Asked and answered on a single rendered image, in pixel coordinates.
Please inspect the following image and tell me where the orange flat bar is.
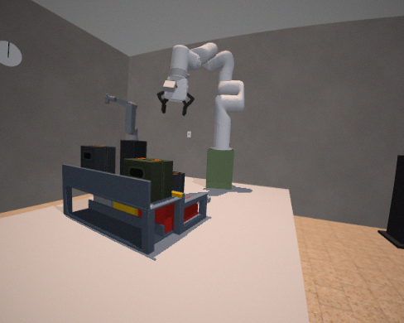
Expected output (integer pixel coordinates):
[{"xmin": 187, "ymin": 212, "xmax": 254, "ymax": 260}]
[{"xmin": 172, "ymin": 191, "xmax": 183, "ymax": 198}]

